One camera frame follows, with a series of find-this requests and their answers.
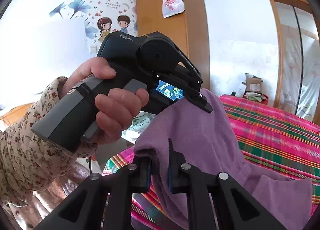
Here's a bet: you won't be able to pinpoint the pink plaid bed sheet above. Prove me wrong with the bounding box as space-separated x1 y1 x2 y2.
101 95 320 230

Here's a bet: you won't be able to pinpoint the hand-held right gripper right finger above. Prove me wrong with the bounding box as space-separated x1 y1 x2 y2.
168 138 288 230

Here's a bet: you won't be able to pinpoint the low wooden cabinet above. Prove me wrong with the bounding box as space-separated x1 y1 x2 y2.
0 103 34 120

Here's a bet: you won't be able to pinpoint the purple fleece pants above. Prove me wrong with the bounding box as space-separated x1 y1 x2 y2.
134 88 313 230

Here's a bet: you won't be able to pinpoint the person's left hand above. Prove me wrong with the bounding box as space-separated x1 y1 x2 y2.
59 57 150 144

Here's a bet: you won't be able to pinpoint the wooden door frame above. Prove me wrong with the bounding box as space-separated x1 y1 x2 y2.
264 0 320 110

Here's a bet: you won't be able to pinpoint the white plastic bag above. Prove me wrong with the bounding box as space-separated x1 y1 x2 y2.
161 0 185 18

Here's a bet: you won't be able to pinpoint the cartoon couple wall sticker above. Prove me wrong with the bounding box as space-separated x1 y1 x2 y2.
49 0 138 45

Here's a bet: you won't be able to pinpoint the printed plastic door curtain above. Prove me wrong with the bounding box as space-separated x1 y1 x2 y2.
277 2 320 123

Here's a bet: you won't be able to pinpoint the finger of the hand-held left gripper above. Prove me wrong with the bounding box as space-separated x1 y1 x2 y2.
175 62 213 113

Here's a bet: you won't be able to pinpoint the red storage basket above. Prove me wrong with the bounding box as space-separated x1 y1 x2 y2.
244 92 270 105

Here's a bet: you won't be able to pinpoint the wooden wardrobe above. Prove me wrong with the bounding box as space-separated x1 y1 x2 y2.
135 0 210 90

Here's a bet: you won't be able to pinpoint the white carton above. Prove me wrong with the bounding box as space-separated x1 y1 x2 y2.
235 82 247 98

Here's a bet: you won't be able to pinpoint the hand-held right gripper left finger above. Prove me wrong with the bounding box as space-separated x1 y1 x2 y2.
34 156 152 230

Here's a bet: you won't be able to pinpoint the cardboard box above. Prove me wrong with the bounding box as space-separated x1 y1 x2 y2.
245 76 262 93

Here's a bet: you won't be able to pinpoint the shiny brown fabric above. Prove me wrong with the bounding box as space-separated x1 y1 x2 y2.
32 162 85 223

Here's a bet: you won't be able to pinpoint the person's left forearm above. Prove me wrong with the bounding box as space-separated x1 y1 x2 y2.
0 76 99 207

